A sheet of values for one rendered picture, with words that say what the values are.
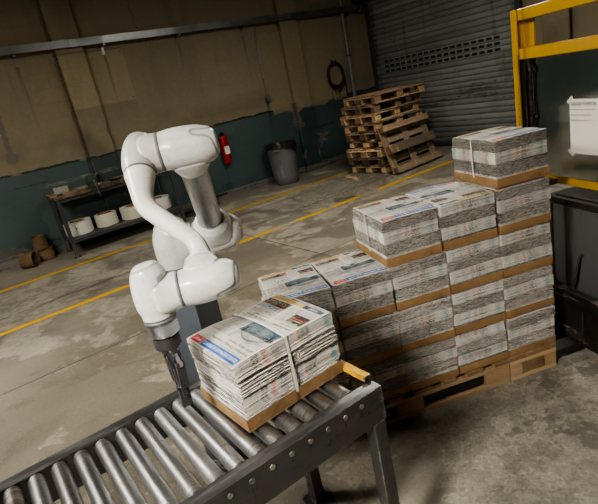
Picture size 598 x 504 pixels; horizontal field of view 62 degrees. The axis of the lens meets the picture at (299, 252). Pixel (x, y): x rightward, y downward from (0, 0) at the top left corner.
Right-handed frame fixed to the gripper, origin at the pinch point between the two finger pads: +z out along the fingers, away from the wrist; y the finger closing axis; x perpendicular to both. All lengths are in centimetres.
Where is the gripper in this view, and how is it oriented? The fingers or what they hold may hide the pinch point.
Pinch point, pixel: (184, 394)
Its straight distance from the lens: 155.0
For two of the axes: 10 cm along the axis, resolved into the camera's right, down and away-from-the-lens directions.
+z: 2.0, 9.3, 3.2
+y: -5.7, -1.5, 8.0
